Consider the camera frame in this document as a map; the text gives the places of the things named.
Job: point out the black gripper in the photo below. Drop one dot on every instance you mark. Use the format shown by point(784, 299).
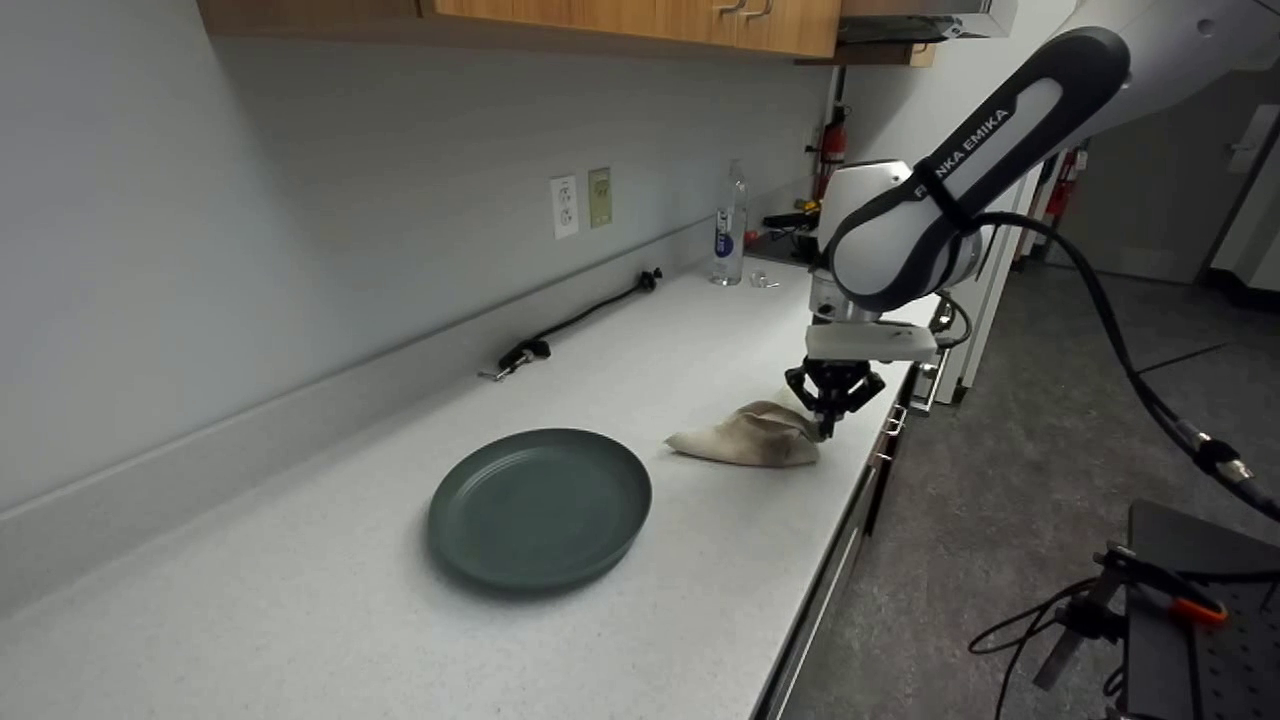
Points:
point(842, 334)

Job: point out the dark green plate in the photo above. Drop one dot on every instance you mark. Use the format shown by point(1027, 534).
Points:
point(536, 514)

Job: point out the clear water bottle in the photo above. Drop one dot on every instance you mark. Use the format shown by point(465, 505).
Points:
point(727, 231)

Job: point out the beige wall switch plate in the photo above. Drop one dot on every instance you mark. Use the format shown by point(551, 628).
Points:
point(597, 196)

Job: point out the red fire extinguisher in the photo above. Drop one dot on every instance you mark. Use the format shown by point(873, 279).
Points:
point(835, 138)

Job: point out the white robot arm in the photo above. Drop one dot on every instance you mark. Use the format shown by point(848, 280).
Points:
point(894, 232)

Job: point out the orange handled clamp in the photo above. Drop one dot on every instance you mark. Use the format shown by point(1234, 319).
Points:
point(1186, 602)

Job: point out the wooden upper cabinet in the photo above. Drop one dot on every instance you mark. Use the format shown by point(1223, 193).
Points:
point(797, 29)

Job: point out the stained white towel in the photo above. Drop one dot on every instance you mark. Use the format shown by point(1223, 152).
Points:
point(757, 433)

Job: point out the white wall outlet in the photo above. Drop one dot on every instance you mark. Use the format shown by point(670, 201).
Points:
point(567, 207)

